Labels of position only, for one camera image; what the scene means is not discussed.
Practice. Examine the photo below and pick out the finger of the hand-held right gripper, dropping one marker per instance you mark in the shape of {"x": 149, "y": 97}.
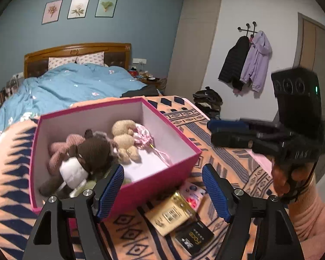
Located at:
{"x": 233, "y": 139}
{"x": 224, "y": 125}

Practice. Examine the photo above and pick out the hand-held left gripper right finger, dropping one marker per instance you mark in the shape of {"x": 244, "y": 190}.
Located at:
{"x": 216, "y": 192}

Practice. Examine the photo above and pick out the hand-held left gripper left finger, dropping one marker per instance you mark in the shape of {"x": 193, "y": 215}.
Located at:
{"x": 109, "y": 192}

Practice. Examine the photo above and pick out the floral tissue pack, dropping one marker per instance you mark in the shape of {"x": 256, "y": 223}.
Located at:
{"x": 191, "y": 192}

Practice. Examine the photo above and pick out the brown crochet toy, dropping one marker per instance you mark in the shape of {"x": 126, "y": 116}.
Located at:
{"x": 94, "y": 154}

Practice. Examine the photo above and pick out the pink storage box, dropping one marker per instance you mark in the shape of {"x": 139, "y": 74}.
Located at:
{"x": 157, "y": 184}

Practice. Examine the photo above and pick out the black foil packet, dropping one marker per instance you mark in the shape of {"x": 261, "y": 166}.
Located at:
{"x": 195, "y": 237}

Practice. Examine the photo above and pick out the cream plush bear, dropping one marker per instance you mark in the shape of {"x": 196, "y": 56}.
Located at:
{"x": 124, "y": 140}

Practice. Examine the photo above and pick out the gold carton box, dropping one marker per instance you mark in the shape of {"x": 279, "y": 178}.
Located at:
{"x": 165, "y": 216}

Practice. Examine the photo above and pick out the pink satin pouch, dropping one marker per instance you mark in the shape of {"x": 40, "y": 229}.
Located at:
{"x": 143, "y": 138}

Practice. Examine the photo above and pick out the pink crochet toy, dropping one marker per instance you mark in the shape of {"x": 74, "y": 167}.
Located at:
{"x": 57, "y": 151}

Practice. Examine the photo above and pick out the person's right forearm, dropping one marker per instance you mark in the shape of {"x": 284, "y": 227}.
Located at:
{"x": 311, "y": 214}

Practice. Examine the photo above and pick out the person's right hand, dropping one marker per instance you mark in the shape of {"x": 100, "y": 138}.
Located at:
{"x": 277, "y": 180}

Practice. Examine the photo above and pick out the orange patterned blanket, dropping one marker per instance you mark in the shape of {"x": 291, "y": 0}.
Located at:
{"x": 233, "y": 165}

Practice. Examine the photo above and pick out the dark clothes pile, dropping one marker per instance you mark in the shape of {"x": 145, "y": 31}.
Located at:
{"x": 207, "y": 103}

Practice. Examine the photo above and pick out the black jacket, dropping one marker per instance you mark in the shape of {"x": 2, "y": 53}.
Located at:
{"x": 233, "y": 62}

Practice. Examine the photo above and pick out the wooden door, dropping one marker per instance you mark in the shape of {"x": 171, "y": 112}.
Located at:
{"x": 314, "y": 48}

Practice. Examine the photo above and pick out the purple jacket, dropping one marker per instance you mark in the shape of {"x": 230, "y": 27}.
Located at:
{"x": 257, "y": 59}

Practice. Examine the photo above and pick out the wooden nightstand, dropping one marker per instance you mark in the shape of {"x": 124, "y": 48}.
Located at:
{"x": 153, "y": 84}

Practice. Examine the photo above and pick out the beige wardrobe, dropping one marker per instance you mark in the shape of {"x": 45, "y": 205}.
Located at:
{"x": 195, "y": 46}

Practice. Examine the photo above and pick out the dark grey garment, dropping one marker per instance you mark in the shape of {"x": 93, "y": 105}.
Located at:
{"x": 143, "y": 91}

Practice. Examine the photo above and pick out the red box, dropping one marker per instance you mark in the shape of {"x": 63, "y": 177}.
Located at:
{"x": 133, "y": 73}

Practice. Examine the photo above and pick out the blue floral duvet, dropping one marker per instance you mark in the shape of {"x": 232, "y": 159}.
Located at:
{"x": 70, "y": 86}

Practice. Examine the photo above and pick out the white patterned pillow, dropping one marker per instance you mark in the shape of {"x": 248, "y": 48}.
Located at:
{"x": 62, "y": 62}
{"x": 90, "y": 58}

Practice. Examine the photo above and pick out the wooden bed headboard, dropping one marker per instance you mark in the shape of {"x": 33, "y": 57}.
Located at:
{"x": 78, "y": 48}

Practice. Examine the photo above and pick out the black wall coat rack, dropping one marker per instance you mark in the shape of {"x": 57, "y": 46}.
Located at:
{"x": 247, "y": 29}

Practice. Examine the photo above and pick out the white wall socket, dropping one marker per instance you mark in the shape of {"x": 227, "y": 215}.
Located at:
{"x": 139, "y": 61}

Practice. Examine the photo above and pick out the green leaf wall picture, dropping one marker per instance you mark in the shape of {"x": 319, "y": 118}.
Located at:
{"x": 106, "y": 6}

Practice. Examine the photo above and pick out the white flower wall picture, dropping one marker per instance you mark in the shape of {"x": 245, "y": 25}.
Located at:
{"x": 78, "y": 7}

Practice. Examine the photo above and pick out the pink flower wall picture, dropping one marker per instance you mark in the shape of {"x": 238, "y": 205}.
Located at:
{"x": 52, "y": 11}

